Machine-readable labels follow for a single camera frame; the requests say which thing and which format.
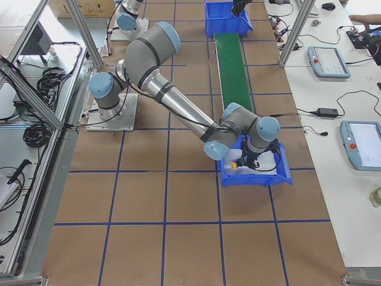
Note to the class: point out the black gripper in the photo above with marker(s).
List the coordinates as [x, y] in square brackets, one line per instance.
[238, 6]
[249, 155]

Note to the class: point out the yellow push button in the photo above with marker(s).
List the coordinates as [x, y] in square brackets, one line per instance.
[234, 165]

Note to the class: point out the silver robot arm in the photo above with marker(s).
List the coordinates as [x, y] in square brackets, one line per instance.
[141, 66]
[127, 20]

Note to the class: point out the white foam pad destination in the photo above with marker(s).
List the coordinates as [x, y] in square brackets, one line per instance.
[266, 161]

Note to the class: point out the blue source bin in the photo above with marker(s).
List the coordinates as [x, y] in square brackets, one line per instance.
[219, 19]

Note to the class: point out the blue destination bin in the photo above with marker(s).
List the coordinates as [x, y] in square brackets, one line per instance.
[282, 175]

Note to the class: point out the green conveyor belt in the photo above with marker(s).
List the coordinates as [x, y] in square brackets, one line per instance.
[233, 80]

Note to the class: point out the black power adapter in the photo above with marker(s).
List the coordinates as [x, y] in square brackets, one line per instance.
[326, 112]

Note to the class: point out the teach pendant far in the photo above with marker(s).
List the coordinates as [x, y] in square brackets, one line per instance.
[327, 62]

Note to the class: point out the teach pendant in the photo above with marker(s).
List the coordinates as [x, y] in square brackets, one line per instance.
[361, 140]
[327, 62]

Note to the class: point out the teach pendant near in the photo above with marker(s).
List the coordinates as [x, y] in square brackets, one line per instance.
[361, 140]

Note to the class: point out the aluminium frame post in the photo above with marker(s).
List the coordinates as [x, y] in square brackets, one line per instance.
[295, 31]

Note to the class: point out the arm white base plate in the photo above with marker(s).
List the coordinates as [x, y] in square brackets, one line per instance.
[120, 118]
[120, 35]

